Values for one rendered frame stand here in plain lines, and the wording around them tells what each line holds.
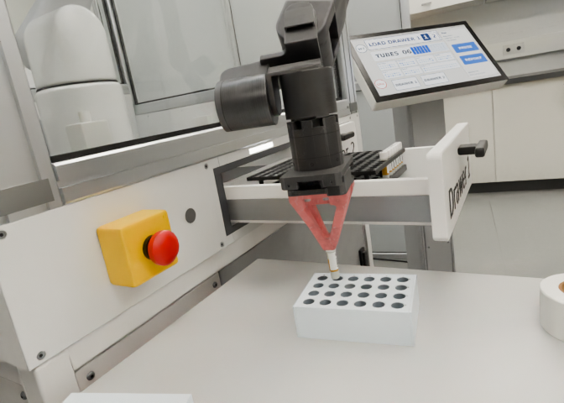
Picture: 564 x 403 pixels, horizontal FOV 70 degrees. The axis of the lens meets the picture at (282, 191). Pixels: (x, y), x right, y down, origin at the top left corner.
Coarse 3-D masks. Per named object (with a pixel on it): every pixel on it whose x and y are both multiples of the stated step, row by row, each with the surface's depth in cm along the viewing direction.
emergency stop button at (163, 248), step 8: (160, 232) 45; (168, 232) 46; (152, 240) 45; (160, 240) 45; (168, 240) 46; (176, 240) 47; (152, 248) 44; (160, 248) 45; (168, 248) 45; (176, 248) 47; (152, 256) 44; (160, 256) 45; (168, 256) 45; (160, 264) 45; (168, 264) 46
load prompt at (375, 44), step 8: (424, 32) 150; (432, 32) 150; (368, 40) 145; (376, 40) 145; (384, 40) 145; (392, 40) 146; (400, 40) 146; (408, 40) 147; (416, 40) 147; (424, 40) 148; (432, 40) 148; (368, 48) 143; (376, 48) 143
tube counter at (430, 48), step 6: (402, 48) 144; (408, 48) 145; (414, 48) 145; (420, 48) 145; (426, 48) 146; (432, 48) 146; (438, 48) 146; (444, 48) 147; (408, 54) 143; (414, 54) 143; (420, 54) 144
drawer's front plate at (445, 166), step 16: (464, 128) 66; (448, 144) 52; (432, 160) 47; (448, 160) 51; (464, 160) 64; (432, 176) 48; (448, 176) 50; (432, 192) 48; (448, 192) 50; (464, 192) 63; (432, 208) 49; (448, 208) 50; (432, 224) 49; (448, 224) 49
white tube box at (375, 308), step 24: (312, 288) 47; (336, 288) 47; (360, 288) 46; (384, 288) 46; (408, 288) 44; (312, 312) 43; (336, 312) 42; (360, 312) 41; (384, 312) 40; (408, 312) 39; (312, 336) 44; (336, 336) 43; (360, 336) 42; (384, 336) 41; (408, 336) 40
